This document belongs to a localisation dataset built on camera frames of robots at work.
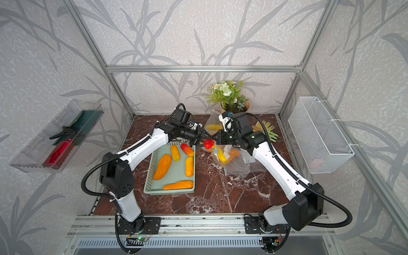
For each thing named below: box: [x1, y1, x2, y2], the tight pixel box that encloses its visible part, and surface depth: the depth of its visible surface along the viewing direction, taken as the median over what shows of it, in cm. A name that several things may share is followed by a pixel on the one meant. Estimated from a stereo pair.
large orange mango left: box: [153, 154, 172, 181], surface depth 90 cm
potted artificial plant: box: [205, 80, 251, 114], surface depth 98 cm
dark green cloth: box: [52, 109, 104, 147], surface depth 71 cm
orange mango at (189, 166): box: [184, 156, 194, 178], surface depth 90 cm
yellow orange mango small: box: [170, 145, 181, 162], surface depth 98 cm
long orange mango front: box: [162, 180, 194, 191], surface depth 82 cm
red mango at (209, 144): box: [203, 139, 216, 150], surface depth 76 cm
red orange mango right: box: [180, 143, 194, 158], surface depth 99 cm
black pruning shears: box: [49, 125, 78, 140], surface depth 67 cm
